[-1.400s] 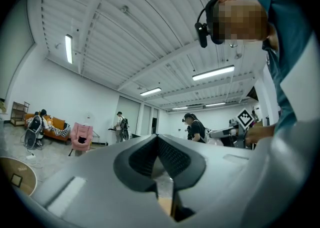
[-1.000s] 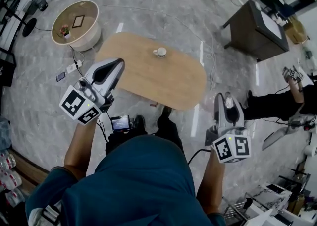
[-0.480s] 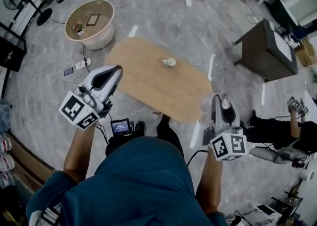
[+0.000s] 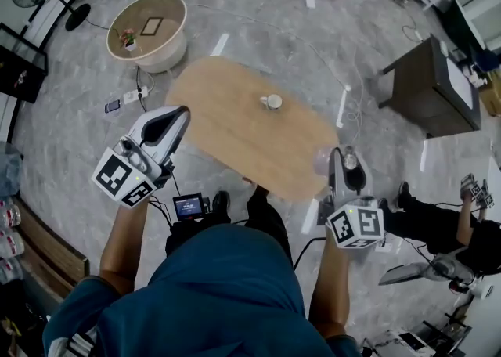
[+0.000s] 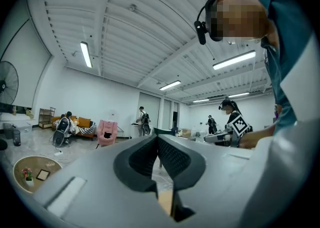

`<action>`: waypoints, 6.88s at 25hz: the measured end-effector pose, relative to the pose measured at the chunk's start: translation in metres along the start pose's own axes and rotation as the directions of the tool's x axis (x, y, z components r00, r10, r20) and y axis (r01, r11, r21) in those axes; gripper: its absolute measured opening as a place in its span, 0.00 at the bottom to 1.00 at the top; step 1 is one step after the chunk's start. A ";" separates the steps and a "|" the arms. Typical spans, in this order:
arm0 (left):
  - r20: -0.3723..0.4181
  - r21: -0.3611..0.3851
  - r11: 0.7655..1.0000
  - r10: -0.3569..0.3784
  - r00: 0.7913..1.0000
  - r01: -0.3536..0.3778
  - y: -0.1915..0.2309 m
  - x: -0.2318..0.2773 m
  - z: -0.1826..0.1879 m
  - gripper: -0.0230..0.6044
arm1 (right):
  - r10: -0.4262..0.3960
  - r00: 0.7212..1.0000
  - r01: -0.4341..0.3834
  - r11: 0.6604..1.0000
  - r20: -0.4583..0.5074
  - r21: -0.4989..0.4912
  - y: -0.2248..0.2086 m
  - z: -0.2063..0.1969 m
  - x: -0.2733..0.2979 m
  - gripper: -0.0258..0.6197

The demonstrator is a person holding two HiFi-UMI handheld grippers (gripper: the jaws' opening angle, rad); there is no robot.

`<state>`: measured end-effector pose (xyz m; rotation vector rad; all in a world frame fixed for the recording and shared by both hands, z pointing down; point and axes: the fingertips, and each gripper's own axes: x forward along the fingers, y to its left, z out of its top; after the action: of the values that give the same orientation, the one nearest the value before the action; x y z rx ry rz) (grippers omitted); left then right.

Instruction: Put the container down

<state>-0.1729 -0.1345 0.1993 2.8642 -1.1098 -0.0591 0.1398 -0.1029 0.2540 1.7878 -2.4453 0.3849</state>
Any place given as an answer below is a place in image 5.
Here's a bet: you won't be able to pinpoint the striped blanket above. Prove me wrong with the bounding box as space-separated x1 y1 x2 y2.
74 122 97 136

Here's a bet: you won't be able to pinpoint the black wire bin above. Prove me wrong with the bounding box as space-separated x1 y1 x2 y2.
12 129 22 147

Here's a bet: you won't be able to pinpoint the cardboard box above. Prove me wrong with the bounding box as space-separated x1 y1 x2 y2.
179 128 193 139

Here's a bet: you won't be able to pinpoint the teal and white shirt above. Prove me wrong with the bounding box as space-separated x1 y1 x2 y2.
254 0 317 133

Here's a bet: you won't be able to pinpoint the pink armchair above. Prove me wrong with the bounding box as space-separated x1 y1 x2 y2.
95 119 119 148

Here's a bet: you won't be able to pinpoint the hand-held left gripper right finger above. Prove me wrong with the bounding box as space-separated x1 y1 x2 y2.
157 134 254 228

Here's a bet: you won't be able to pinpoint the person's right forearm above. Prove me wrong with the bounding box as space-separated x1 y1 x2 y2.
238 124 276 149

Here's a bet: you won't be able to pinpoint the potted pink flowers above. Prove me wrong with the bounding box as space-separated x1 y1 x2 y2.
21 167 35 187

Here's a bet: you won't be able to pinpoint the orange sofa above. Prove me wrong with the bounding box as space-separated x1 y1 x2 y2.
51 115 97 140

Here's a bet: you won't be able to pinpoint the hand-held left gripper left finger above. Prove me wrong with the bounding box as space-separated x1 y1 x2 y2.
32 133 174 228

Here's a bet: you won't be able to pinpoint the round wooden table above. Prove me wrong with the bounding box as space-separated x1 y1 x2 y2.
12 155 63 194

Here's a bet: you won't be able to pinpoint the person's head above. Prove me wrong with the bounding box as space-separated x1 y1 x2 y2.
204 0 280 48

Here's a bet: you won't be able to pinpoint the grey storage box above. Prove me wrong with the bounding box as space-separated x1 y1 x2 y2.
1 122 14 140

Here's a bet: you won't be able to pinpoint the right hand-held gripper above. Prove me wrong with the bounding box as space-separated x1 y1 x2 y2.
203 113 253 148

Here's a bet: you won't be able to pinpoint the black framed tablet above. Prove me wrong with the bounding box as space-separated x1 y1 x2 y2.
35 168 51 182

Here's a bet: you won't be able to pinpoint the wooden shelf rack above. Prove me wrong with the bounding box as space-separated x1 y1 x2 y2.
38 106 56 130

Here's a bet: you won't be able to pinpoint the black head camera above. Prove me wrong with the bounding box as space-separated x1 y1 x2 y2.
193 0 223 46

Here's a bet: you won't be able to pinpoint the black standing fan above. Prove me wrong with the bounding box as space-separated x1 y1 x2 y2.
0 60 20 106

